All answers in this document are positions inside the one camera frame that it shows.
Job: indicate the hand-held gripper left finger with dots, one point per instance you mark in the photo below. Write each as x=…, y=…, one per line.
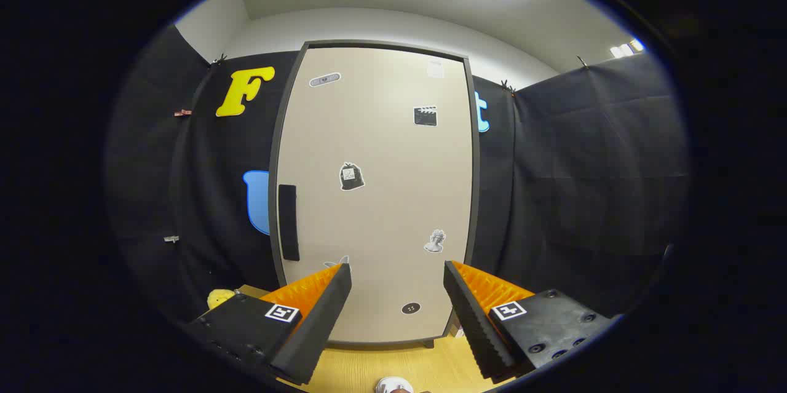
x=320, y=325

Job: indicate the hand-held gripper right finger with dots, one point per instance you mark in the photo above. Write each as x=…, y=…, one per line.
x=476, y=325

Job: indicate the white shoe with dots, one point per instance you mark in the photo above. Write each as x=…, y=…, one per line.
x=392, y=386

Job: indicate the yellow plush toy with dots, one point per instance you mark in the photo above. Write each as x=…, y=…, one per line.
x=218, y=298

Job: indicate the grey cabinet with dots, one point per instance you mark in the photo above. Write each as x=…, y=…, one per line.
x=476, y=196

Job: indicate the black backdrop cloth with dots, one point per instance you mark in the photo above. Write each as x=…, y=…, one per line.
x=565, y=165

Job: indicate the black binder clip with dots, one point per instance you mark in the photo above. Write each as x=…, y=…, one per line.
x=218, y=60
x=581, y=61
x=507, y=86

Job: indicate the small ceiling light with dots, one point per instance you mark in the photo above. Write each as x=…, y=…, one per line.
x=626, y=48

